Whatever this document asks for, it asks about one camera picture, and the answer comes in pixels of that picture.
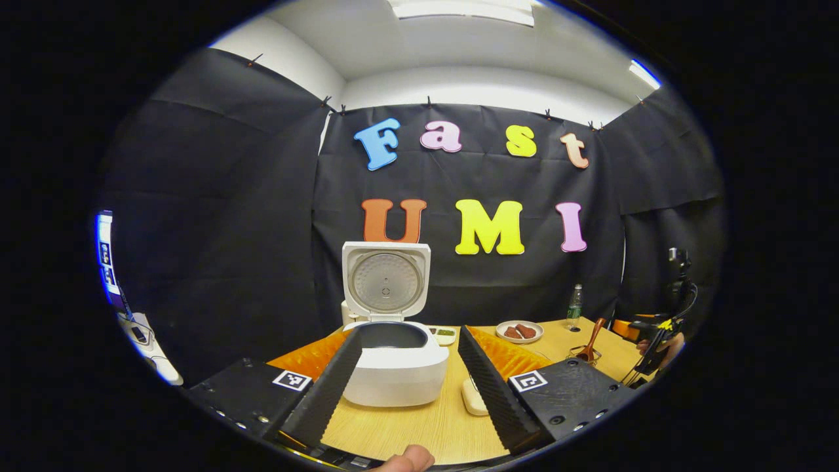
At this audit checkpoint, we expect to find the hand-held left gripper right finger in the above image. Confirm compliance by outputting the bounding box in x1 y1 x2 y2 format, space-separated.
457 324 640 454

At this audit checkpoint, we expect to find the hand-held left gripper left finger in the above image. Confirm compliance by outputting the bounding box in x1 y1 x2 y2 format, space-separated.
187 326 363 450

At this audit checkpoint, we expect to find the brown wooden spoon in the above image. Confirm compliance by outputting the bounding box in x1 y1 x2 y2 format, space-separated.
577 317 607 363

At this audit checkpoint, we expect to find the white rice cooker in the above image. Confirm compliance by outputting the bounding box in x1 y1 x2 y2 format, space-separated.
340 241 450 408

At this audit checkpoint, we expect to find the white round plate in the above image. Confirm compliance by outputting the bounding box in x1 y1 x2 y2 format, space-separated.
496 320 544 344

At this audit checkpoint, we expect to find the white side table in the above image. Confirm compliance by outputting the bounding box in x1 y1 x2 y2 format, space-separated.
117 312 184 386

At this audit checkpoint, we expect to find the black backdrop cloth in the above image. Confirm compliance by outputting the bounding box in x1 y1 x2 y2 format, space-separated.
98 47 727 387

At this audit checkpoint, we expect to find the small ceiling light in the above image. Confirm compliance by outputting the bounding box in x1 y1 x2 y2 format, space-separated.
629 59 662 90

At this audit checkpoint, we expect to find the long ceiling light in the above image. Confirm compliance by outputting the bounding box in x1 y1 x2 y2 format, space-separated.
387 0 536 28

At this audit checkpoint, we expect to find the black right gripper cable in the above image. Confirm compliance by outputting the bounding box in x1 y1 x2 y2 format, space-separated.
621 283 698 387

